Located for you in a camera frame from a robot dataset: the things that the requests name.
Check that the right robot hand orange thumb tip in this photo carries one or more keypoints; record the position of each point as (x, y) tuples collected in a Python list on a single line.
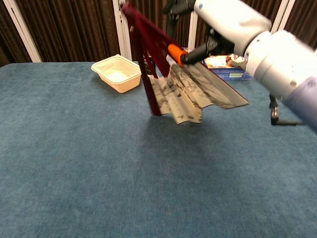
[(230, 22)]

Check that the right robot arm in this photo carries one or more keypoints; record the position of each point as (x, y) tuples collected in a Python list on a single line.
[(284, 62)]

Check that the red and gold snack bag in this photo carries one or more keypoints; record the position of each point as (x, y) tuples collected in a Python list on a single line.
[(235, 60)]

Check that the blue and white tissue box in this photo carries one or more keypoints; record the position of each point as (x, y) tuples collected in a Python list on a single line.
[(230, 74)]

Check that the white plastic food container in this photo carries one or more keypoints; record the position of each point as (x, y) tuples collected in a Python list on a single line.
[(119, 74)]

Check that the dark brown curtain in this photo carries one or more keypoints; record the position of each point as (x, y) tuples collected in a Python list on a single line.
[(74, 27)]

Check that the blue felt table cover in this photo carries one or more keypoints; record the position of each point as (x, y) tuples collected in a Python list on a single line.
[(86, 161)]

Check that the white metal frame post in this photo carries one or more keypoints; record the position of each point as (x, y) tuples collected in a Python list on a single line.
[(193, 29), (122, 37), (281, 15), (22, 32)]

